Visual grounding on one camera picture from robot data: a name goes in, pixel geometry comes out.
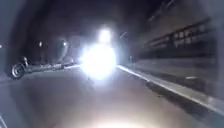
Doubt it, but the street lamp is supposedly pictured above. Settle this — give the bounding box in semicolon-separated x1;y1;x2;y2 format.
98;28;112;44

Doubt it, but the dark asphalt road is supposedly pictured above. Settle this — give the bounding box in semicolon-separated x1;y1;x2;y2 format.
6;63;214;128

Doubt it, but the pale concrete kerb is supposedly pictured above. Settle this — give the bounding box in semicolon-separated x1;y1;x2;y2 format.
117;64;224;115

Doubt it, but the parked scooter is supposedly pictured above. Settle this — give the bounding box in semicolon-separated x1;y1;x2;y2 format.
9;56;75;80

